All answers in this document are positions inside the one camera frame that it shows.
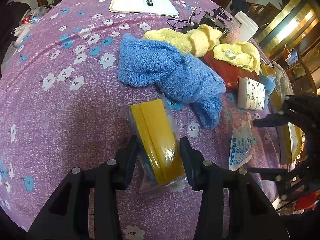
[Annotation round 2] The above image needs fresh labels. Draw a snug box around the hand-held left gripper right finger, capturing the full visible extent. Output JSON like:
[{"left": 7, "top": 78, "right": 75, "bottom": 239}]
[{"left": 179, "top": 136, "right": 290, "bottom": 240}]

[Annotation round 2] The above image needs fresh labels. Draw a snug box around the white paper notebook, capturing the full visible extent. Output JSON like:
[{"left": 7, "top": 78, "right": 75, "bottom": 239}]
[{"left": 109, "top": 0, "right": 180, "bottom": 18}]

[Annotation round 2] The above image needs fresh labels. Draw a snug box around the blue towel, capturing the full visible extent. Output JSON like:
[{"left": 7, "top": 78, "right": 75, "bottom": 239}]
[{"left": 117, "top": 33, "right": 227, "bottom": 130}]

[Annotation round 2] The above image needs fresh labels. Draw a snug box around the dark jacket on post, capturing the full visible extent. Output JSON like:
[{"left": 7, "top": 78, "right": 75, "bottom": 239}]
[{"left": 230, "top": 0, "right": 250, "bottom": 13}]

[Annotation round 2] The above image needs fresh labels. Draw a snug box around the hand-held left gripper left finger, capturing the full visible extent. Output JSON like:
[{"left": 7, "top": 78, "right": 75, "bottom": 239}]
[{"left": 26, "top": 135, "right": 139, "bottom": 240}]

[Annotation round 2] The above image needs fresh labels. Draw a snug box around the small blue cloth piece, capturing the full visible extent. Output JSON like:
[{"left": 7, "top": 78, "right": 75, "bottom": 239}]
[{"left": 260, "top": 74, "right": 277, "bottom": 96}]

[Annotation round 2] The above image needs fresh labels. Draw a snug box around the wooden stair railing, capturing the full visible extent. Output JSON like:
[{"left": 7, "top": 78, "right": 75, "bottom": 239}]
[{"left": 246, "top": 1, "right": 283, "bottom": 23}]

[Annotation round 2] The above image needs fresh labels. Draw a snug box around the purple floral tablecloth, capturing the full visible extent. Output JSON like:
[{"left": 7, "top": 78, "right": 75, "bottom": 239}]
[{"left": 0, "top": 0, "right": 295, "bottom": 240}]

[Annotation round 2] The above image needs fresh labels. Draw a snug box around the white plastic jar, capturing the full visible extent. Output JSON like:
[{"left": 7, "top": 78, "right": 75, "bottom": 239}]
[{"left": 234, "top": 10, "right": 260, "bottom": 42}]

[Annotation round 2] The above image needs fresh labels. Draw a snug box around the yellow sponge pack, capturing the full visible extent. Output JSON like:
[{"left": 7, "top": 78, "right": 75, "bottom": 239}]
[{"left": 119, "top": 93, "right": 187, "bottom": 200}]

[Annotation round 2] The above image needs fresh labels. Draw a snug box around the yellow towel with white tag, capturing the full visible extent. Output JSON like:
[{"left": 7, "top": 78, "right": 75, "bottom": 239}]
[{"left": 212, "top": 41, "right": 262, "bottom": 75}]

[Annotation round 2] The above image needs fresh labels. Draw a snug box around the translucent plastic zip bag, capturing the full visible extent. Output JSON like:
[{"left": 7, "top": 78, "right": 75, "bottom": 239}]
[{"left": 260, "top": 60, "right": 305, "bottom": 166}]

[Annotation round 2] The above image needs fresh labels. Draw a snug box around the pile of plastic bags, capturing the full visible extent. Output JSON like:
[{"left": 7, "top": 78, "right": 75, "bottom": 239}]
[{"left": 5, "top": 1, "right": 52, "bottom": 55}]

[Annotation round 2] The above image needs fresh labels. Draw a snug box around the white printed tissue pack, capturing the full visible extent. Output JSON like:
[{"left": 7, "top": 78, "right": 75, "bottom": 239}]
[{"left": 237, "top": 77, "right": 266, "bottom": 111}]

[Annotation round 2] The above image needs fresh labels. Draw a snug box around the white blue desiccant packet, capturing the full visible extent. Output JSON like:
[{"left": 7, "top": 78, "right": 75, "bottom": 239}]
[{"left": 228, "top": 120, "right": 255, "bottom": 172}]

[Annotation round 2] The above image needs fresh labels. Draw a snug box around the red foil package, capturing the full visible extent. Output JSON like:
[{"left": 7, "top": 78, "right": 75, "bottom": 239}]
[{"left": 202, "top": 52, "right": 261, "bottom": 93}]

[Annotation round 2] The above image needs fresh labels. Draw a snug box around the black charger cable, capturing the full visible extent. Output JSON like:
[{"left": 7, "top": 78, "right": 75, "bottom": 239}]
[{"left": 166, "top": 7, "right": 203, "bottom": 30}]

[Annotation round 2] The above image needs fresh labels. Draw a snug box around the gold framed panel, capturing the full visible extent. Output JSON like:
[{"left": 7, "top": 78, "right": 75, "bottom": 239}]
[{"left": 252, "top": 0, "right": 320, "bottom": 63}]

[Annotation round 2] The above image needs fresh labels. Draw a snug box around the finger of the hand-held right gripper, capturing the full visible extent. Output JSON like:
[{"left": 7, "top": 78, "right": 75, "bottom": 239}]
[
  {"left": 246, "top": 166, "right": 300, "bottom": 199},
  {"left": 252, "top": 95, "right": 320, "bottom": 130}
]

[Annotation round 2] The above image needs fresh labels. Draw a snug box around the black electronic device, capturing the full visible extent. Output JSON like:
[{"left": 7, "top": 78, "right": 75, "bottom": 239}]
[{"left": 182, "top": 7, "right": 229, "bottom": 34}]

